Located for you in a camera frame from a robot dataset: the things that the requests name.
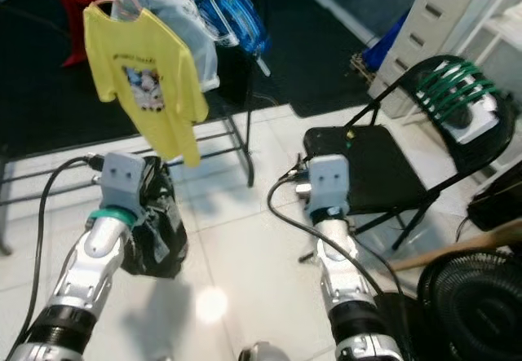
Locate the black white-printed garment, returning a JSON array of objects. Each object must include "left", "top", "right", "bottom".
[{"left": 122, "top": 156, "right": 188, "bottom": 279}]

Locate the yellow printed T-shirt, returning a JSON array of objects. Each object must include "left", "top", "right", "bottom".
[{"left": 83, "top": 4, "right": 210, "bottom": 169}]

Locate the red draped cloth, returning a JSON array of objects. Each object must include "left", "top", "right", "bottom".
[{"left": 49, "top": 0, "right": 131, "bottom": 68}]

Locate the pale grey garment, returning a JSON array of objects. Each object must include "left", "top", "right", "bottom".
[{"left": 122, "top": 0, "right": 221, "bottom": 93}]

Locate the black metal clothes rack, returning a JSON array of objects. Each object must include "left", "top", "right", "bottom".
[{"left": 0, "top": 43, "right": 255, "bottom": 256}]

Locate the bunch of blue hangers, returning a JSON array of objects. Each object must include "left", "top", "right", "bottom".
[{"left": 196, "top": 0, "right": 272, "bottom": 77}]

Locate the black rubber floor mat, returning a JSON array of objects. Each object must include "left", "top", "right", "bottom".
[{"left": 0, "top": 0, "right": 376, "bottom": 162}]

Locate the grey robot right leg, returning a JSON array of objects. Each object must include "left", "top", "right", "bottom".
[{"left": 237, "top": 341, "right": 294, "bottom": 361}]

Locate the black folding chair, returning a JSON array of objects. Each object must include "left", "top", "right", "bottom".
[{"left": 298, "top": 55, "right": 521, "bottom": 252}]

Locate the blue bag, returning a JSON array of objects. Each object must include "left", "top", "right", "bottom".
[{"left": 363, "top": 11, "right": 409, "bottom": 73}]

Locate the white drawer cabinet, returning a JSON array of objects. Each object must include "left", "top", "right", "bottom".
[{"left": 367, "top": 0, "right": 490, "bottom": 117}]

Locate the bunch of green hangers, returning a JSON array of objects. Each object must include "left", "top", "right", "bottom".
[{"left": 416, "top": 61, "right": 500, "bottom": 125}]

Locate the wooden stick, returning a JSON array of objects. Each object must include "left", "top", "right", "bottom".
[{"left": 387, "top": 231, "right": 522, "bottom": 272}]

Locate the white flat device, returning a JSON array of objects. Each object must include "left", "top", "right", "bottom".
[{"left": 453, "top": 92, "right": 515, "bottom": 146}]

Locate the black floor fan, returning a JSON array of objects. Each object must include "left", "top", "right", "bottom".
[{"left": 416, "top": 249, "right": 522, "bottom": 361}]

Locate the white shelf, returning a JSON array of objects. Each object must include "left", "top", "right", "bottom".
[{"left": 453, "top": 0, "right": 522, "bottom": 60}]

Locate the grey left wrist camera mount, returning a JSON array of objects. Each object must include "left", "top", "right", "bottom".
[{"left": 100, "top": 151, "right": 149, "bottom": 211}]

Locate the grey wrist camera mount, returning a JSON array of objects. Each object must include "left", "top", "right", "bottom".
[
  {"left": 306, "top": 155, "right": 353, "bottom": 214},
  {"left": 100, "top": 151, "right": 149, "bottom": 211}
]

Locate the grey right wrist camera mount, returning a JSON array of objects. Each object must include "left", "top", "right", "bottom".
[{"left": 306, "top": 155, "right": 353, "bottom": 214}]

